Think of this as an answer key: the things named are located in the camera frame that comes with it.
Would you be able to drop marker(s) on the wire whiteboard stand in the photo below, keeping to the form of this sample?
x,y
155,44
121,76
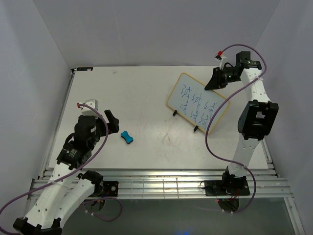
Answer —
x,y
195,127

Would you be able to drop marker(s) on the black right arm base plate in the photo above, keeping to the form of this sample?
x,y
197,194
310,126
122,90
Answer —
x,y
218,188

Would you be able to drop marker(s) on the yellow framed small whiteboard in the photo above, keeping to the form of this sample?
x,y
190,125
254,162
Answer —
x,y
191,101

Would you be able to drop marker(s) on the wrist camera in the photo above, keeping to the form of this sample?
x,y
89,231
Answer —
x,y
221,58
88,107

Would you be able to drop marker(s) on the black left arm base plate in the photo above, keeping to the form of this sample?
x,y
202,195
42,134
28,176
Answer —
x,y
106,188

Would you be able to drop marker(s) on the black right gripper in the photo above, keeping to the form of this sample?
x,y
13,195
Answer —
x,y
216,82

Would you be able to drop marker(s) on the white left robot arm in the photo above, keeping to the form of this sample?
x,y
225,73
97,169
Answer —
x,y
68,187

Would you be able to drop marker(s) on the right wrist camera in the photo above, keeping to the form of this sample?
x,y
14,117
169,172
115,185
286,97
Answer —
x,y
221,58

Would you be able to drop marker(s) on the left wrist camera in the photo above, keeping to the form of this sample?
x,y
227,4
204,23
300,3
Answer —
x,y
88,107

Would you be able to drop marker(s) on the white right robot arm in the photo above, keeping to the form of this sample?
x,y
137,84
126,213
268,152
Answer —
x,y
254,123

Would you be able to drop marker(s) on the aluminium frame rails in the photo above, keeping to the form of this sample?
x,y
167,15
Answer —
x,y
167,160

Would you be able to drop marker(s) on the blue label sticker left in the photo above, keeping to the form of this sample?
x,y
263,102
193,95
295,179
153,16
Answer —
x,y
84,69

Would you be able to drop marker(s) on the blue whiteboard eraser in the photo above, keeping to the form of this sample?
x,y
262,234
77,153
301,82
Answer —
x,y
126,137

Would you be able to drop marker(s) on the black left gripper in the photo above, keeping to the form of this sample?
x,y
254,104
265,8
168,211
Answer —
x,y
113,126

